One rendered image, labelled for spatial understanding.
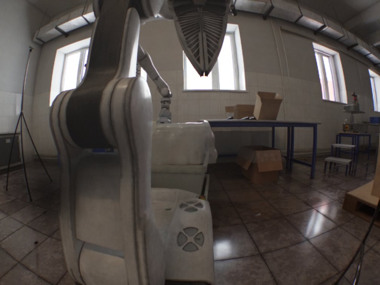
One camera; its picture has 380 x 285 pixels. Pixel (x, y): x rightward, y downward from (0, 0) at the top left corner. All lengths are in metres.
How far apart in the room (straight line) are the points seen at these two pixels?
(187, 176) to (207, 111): 2.20
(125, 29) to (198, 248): 0.68
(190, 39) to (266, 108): 1.82
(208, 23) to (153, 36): 3.45
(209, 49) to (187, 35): 0.04
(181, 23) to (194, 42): 0.04
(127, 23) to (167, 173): 0.80
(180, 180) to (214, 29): 0.86
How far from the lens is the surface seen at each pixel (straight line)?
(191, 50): 0.21
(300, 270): 0.94
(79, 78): 4.56
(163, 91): 1.13
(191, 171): 0.92
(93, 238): 0.41
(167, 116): 1.07
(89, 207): 0.40
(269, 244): 1.05
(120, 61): 0.40
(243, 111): 2.32
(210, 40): 0.23
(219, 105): 3.09
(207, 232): 0.59
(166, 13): 0.98
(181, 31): 0.24
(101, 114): 0.31
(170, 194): 0.84
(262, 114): 2.03
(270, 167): 1.96
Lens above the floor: 0.67
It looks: 5 degrees down
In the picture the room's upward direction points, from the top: 1 degrees counter-clockwise
